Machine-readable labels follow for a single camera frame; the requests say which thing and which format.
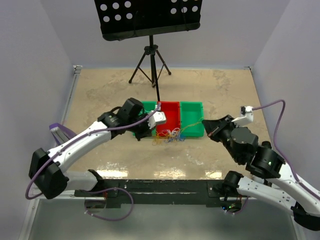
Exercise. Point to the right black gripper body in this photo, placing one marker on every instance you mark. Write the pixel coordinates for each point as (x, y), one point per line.
(220, 132)

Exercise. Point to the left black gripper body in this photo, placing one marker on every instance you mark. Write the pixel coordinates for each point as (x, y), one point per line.
(141, 130)

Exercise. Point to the green bin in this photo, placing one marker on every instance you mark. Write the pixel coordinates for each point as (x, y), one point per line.
(145, 106)
(191, 116)

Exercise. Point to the red bin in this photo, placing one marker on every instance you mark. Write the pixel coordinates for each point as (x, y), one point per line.
(172, 113)

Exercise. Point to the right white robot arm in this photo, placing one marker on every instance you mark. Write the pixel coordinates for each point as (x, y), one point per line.
(263, 162)

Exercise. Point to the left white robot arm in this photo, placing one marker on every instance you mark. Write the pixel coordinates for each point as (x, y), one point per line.
(49, 170)

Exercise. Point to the purple holder block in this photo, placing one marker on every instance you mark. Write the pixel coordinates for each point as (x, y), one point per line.
(60, 133)

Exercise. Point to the black music stand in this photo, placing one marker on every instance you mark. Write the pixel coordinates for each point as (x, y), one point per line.
(127, 19)

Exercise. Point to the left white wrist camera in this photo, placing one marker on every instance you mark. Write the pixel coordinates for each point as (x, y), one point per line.
(156, 118)

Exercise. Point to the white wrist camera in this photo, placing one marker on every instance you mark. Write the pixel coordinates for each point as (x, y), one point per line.
(246, 116)
(156, 118)

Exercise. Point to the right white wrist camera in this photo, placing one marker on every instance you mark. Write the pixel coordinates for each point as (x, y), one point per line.
(246, 116)

